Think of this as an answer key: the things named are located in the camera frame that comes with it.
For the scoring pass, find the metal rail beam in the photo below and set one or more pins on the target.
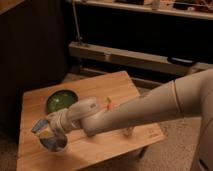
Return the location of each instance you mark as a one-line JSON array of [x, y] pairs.
[[107, 59]]

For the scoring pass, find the metal vertical pole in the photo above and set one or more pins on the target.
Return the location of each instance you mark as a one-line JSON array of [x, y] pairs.
[[79, 38]]

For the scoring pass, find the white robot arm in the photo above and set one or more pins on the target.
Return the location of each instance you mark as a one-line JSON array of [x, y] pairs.
[[187, 96]]

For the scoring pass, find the black handle on rail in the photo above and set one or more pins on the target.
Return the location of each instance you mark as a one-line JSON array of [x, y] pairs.
[[182, 63]]

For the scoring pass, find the upper wooden shelf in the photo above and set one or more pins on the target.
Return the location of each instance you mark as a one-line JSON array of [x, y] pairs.
[[139, 8]]

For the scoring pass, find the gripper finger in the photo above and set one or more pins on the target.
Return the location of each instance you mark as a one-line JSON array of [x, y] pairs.
[[41, 123], [47, 134]]

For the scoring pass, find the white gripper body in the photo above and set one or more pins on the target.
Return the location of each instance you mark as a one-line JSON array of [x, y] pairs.
[[56, 123]]

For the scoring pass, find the orange carrot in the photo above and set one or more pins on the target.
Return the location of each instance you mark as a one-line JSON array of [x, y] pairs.
[[109, 104]]

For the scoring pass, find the green bowl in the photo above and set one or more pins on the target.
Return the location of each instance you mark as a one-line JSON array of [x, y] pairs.
[[60, 99]]

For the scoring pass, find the beige spice bottle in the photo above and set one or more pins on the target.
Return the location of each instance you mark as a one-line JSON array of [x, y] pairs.
[[127, 131]]

